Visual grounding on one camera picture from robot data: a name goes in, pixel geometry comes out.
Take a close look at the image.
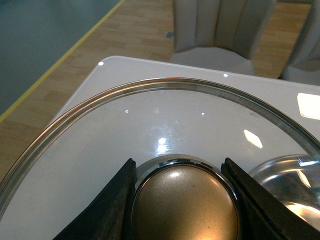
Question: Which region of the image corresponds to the glass pot lid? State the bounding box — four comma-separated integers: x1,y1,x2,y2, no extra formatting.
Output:
0,78,320,240

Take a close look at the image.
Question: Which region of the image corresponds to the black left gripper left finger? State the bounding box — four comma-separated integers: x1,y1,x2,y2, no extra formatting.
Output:
55,158,137,240

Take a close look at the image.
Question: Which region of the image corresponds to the beige dining chair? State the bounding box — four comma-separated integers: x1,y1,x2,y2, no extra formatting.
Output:
279,0,320,86
169,0,276,76

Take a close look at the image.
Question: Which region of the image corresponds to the cream electric cooking pot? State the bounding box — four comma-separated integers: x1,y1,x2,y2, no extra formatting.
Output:
249,154,320,230

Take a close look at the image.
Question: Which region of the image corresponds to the beige left dining chair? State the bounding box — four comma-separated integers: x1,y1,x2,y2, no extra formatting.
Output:
169,0,276,76

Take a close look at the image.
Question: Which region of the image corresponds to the beige right dining chair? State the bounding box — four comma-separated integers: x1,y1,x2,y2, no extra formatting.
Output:
279,0,320,86

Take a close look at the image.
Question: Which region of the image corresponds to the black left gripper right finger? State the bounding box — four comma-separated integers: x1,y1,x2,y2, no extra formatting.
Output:
221,157,320,240

